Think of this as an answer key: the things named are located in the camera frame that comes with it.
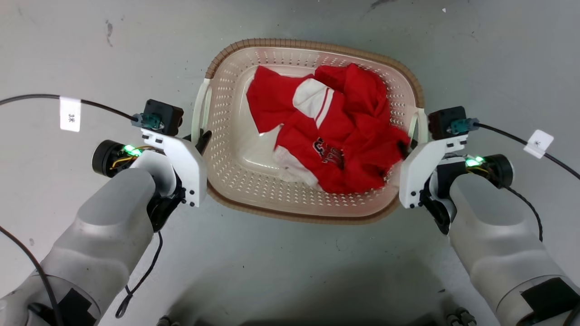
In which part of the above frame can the white small cable label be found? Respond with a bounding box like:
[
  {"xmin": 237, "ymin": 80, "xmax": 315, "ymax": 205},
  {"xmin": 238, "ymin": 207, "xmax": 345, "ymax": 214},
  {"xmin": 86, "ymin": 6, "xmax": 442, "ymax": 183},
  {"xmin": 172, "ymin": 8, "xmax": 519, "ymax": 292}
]
[{"xmin": 523, "ymin": 129, "xmax": 555, "ymax": 159}]

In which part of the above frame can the black cable over left shoulder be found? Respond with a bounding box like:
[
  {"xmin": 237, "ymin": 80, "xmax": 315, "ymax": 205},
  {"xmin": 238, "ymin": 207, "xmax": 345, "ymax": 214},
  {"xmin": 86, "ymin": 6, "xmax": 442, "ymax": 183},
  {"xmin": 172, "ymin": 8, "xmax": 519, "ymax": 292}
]
[{"xmin": 0, "ymin": 225, "xmax": 64, "ymax": 326}]

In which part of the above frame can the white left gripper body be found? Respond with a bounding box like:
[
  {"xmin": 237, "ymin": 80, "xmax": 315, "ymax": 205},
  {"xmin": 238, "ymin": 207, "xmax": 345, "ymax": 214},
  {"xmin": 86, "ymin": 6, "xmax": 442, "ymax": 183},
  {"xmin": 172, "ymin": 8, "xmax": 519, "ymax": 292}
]
[{"xmin": 141, "ymin": 128, "xmax": 208, "ymax": 208}]

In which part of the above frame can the red and white garment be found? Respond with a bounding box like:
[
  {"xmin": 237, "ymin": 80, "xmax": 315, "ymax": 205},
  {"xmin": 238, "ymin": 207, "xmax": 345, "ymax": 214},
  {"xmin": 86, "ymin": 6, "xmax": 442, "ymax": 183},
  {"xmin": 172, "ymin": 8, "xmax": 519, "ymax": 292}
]
[{"xmin": 246, "ymin": 63, "xmax": 411, "ymax": 195}]

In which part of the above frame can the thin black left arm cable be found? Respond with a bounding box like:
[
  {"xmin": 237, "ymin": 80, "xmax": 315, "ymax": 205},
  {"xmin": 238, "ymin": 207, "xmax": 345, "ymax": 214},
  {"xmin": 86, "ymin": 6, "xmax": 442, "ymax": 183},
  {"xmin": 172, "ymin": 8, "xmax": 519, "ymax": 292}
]
[{"xmin": 115, "ymin": 230, "xmax": 164, "ymax": 319}]

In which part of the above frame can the black camera cable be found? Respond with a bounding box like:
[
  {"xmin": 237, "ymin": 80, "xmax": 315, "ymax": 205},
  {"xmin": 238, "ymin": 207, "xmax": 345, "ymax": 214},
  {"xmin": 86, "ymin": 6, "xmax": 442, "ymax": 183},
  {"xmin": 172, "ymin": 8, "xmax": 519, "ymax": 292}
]
[
  {"xmin": 0, "ymin": 94, "xmax": 139, "ymax": 123},
  {"xmin": 471, "ymin": 119, "xmax": 580, "ymax": 180}
]

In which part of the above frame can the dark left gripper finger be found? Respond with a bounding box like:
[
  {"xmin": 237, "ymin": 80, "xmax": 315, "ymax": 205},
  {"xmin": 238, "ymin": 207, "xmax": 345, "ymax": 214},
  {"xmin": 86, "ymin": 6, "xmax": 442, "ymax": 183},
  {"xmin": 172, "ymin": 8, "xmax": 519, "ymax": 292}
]
[{"xmin": 194, "ymin": 130, "xmax": 213, "ymax": 157}]

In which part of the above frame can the black left camera cable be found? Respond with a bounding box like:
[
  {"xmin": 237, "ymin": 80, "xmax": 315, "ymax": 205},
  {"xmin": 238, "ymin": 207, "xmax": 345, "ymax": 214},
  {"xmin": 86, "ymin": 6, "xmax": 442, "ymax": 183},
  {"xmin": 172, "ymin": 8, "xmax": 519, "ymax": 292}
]
[{"xmin": 0, "ymin": 94, "xmax": 139, "ymax": 123}]

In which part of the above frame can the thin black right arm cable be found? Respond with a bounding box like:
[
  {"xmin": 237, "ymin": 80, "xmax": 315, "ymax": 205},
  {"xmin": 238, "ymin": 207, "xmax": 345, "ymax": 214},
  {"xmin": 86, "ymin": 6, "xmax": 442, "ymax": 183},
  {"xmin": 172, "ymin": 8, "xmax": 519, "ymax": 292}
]
[{"xmin": 502, "ymin": 185, "xmax": 544, "ymax": 243}]

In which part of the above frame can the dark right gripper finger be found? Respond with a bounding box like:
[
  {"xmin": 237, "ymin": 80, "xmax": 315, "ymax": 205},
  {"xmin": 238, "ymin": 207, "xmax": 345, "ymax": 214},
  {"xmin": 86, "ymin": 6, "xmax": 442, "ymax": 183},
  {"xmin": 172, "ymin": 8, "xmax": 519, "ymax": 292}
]
[{"xmin": 398, "ymin": 139, "xmax": 418, "ymax": 158}]

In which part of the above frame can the black right camera cable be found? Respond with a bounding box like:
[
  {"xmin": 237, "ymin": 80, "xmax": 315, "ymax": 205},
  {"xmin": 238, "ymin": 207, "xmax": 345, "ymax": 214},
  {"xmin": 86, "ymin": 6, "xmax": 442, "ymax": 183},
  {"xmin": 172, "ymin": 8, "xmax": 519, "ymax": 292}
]
[{"xmin": 471, "ymin": 119, "xmax": 580, "ymax": 180}]

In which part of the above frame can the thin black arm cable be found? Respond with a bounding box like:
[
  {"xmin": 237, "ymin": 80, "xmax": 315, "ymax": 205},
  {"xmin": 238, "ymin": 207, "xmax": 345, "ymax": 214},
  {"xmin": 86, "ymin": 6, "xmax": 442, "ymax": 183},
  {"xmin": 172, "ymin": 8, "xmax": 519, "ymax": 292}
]
[
  {"xmin": 502, "ymin": 185, "xmax": 544, "ymax": 243},
  {"xmin": 115, "ymin": 230, "xmax": 164, "ymax": 319}
]

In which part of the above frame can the white tall cable label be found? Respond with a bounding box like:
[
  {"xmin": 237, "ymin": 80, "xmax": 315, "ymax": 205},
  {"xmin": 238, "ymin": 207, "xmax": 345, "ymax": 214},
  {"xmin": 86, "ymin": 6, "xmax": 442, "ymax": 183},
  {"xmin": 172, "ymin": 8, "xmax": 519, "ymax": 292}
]
[{"xmin": 59, "ymin": 96, "xmax": 82, "ymax": 133}]

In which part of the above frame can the beige laundry basket brown rim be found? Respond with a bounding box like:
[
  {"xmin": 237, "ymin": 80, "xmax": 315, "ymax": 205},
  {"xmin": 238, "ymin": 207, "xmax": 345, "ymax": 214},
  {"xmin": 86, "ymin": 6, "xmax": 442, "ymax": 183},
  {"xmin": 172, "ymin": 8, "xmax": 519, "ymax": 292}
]
[{"xmin": 191, "ymin": 38, "xmax": 429, "ymax": 225}]

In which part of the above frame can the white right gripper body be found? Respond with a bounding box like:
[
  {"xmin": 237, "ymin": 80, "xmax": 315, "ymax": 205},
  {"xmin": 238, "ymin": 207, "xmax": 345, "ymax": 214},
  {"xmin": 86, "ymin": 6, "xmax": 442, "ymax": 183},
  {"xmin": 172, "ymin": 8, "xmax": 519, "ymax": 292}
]
[{"xmin": 398, "ymin": 134, "xmax": 469, "ymax": 209}]

